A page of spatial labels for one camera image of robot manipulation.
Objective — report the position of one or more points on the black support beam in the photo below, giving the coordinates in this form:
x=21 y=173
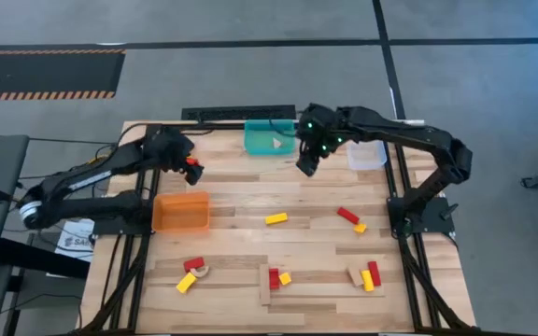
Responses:
x=40 y=261

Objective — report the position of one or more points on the white label strip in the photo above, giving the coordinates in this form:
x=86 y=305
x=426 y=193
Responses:
x=415 y=122

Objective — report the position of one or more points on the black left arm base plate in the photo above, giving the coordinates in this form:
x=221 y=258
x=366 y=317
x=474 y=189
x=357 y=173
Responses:
x=124 y=229

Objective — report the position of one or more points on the natural wooden arch block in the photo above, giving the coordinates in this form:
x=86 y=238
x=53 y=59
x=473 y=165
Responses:
x=205 y=272

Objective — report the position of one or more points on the yellow long block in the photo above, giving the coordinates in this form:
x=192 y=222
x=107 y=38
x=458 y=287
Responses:
x=276 y=219

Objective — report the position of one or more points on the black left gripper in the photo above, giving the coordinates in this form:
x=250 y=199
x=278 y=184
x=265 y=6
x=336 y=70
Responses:
x=171 y=147

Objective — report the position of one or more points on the natural wooden triangle block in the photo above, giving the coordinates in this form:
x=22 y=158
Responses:
x=276 y=144

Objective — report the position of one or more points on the red long block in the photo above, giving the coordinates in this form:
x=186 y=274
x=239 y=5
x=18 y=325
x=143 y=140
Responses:
x=191 y=161
x=348 y=215

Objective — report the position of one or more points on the red rectangular block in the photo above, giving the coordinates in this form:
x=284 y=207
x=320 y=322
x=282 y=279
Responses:
x=274 y=279
x=374 y=274
x=193 y=264

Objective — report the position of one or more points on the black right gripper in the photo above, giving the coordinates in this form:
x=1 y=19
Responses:
x=320 y=126

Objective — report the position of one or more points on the white printed paper sheet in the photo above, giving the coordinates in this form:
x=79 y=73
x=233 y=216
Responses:
x=75 y=242

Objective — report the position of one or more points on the yellow arch block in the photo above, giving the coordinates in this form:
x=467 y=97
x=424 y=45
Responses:
x=360 y=228

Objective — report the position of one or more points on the orange plastic bin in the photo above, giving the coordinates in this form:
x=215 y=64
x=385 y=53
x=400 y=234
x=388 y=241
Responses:
x=180 y=212

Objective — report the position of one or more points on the long natural wooden plank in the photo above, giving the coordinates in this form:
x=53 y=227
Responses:
x=264 y=284

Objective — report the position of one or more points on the black hazard-striped floor mat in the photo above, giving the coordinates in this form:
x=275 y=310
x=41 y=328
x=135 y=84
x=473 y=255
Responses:
x=45 y=74

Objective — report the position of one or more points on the yellow rectangular block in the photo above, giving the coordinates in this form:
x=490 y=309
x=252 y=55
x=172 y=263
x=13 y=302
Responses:
x=186 y=283

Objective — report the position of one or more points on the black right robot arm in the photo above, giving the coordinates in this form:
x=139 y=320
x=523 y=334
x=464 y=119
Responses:
x=390 y=128

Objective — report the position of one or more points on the black aluminium extrusion frame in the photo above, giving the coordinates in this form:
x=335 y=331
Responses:
x=222 y=125

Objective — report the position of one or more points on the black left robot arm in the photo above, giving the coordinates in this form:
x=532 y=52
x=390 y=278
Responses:
x=101 y=207

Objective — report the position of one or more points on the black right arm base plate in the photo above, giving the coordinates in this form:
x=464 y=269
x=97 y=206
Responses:
x=437 y=219

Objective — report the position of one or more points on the yellow cube block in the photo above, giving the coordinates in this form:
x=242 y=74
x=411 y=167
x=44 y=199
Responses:
x=285 y=279

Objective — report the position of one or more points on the black power strip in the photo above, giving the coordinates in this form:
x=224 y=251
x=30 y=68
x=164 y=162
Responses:
x=238 y=112

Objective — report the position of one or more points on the clear plastic bin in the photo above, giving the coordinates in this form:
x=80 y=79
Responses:
x=367 y=156

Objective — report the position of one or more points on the yellow cylinder block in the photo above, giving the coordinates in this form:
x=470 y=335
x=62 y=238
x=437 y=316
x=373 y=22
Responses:
x=367 y=281

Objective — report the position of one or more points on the teal plastic bin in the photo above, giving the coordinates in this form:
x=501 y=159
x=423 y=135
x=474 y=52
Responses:
x=262 y=140

